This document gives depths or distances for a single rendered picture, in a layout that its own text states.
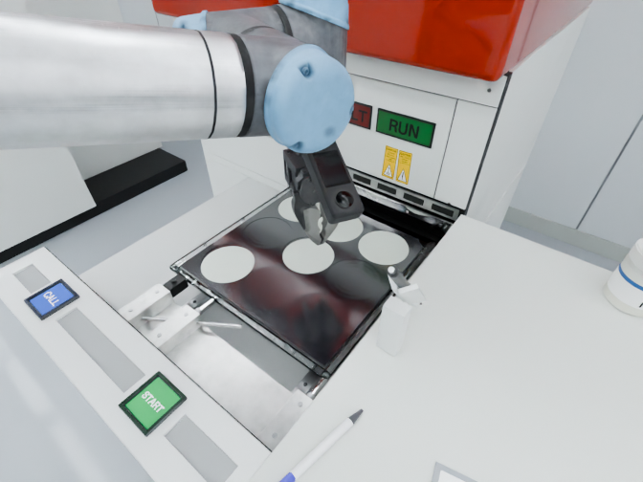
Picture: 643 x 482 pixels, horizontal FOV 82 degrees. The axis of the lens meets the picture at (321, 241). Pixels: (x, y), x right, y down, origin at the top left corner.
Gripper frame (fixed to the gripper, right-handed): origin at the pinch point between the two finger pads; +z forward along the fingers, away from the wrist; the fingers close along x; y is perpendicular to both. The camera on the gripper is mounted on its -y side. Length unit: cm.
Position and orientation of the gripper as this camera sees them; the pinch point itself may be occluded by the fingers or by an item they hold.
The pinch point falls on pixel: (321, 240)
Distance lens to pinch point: 61.5
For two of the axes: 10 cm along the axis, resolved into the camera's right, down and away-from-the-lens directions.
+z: 0.0, 7.5, 6.6
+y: -3.7, -6.1, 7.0
